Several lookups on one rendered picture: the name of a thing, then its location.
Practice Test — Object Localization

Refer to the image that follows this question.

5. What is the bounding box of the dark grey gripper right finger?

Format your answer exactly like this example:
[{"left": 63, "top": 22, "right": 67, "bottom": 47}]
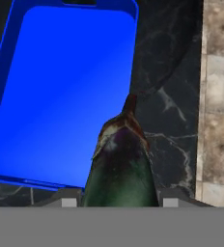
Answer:
[{"left": 156, "top": 187, "right": 214, "bottom": 208}]

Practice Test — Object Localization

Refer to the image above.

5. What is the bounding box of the blue plastic tray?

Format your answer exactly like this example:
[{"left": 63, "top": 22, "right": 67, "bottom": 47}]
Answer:
[{"left": 0, "top": 0, "right": 140, "bottom": 191}]

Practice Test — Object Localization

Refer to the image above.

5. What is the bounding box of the dark purple eggplant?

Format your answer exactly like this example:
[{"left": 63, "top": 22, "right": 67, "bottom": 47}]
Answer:
[{"left": 80, "top": 93, "right": 160, "bottom": 208}]

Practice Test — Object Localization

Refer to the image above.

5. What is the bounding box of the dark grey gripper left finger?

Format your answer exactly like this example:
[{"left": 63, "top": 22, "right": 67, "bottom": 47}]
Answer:
[{"left": 36, "top": 187, "right": 83, "bottom": 208}]

